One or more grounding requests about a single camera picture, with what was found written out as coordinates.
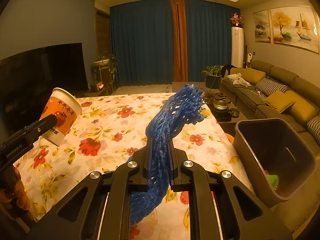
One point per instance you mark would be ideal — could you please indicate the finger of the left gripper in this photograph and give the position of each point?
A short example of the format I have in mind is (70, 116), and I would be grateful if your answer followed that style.
(23, 141)

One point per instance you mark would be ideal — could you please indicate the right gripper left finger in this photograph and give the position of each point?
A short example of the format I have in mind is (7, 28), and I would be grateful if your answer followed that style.
(99, 207)

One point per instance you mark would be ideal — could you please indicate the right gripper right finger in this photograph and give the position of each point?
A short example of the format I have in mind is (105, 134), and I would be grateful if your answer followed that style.
(220, 205)

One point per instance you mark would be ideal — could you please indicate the orange white paper cup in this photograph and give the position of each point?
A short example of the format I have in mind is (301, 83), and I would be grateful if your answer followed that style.
(66, 109)

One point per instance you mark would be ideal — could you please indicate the blue foam fruit net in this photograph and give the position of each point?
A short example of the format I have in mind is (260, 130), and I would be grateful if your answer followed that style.
(182, 108)

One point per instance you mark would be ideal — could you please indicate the dark grey trash bin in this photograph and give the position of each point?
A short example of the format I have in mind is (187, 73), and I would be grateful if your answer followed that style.
(272, 146)

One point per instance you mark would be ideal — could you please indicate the person's left hand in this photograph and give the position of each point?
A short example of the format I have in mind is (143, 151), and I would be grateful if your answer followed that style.
(18, 193)

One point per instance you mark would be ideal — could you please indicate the green foam fruit net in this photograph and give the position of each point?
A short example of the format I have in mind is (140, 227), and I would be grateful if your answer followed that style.
(274, 180)

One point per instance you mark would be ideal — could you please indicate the black television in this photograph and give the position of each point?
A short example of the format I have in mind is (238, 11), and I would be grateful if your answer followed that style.
(28, 78)

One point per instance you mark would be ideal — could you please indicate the floral tablecloth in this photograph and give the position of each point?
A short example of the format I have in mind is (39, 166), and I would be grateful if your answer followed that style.
(110, 130)

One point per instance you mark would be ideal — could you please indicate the glass teapot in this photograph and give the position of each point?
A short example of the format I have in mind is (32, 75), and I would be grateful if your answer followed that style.
(220, 101)

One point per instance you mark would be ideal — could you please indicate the mustard yellow cushion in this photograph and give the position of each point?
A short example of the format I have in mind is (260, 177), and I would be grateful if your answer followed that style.
(279, 101)

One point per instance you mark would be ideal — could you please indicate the grey sofa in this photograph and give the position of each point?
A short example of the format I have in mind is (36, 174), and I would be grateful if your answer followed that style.
(303, 116)

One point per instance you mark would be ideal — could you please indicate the black white patterned cushion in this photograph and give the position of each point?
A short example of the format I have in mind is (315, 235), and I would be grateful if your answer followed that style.
(268, 87)

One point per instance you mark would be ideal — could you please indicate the plant on stand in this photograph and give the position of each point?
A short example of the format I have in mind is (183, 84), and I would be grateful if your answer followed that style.
(104, 70)

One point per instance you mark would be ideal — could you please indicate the potted green plant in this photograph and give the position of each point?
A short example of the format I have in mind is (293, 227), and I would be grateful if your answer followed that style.
(212, 76)

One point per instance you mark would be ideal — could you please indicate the white standing air conditioner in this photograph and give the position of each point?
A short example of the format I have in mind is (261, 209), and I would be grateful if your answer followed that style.
(237, 43)

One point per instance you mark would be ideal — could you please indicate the blue curtain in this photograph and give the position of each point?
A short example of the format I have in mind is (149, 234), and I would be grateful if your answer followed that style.
(142, 40)

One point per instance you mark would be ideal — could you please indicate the small landscape painting left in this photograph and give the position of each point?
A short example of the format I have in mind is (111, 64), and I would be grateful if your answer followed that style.
(261, 26)

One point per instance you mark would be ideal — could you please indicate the sailboat tree painting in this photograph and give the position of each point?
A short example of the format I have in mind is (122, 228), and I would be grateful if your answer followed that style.
(295, 26)

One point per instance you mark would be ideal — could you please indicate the orange curtain strip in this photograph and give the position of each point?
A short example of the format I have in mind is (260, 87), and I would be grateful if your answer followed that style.
(180, 41)

